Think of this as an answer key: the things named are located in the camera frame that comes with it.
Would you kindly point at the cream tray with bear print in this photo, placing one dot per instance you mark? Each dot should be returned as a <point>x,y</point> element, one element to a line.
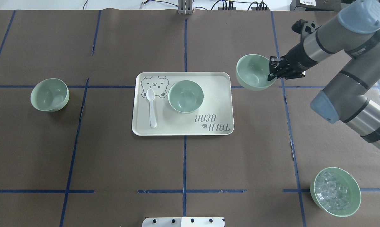
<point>214,117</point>

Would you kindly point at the black box with label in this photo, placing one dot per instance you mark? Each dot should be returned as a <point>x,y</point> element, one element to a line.
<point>315,5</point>

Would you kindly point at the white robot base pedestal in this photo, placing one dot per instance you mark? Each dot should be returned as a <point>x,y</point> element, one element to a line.
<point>184,222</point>

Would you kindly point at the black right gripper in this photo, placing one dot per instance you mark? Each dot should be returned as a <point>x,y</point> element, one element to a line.
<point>293,61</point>

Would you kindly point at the white plastic spoon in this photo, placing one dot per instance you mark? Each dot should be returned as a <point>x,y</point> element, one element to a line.
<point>150,96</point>

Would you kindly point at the grey metal bracket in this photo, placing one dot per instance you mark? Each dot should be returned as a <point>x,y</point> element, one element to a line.
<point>185,7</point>

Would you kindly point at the green bowl with ice cubes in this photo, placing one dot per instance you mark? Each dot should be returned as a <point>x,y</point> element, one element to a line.
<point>336,191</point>

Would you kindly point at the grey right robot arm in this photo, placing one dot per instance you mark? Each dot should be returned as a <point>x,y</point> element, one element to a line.
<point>356,31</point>

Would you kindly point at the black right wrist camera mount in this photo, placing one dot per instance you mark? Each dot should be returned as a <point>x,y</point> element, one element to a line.
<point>304,28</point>

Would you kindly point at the green bowl on tray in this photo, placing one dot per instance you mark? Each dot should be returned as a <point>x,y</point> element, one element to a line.
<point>186,96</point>

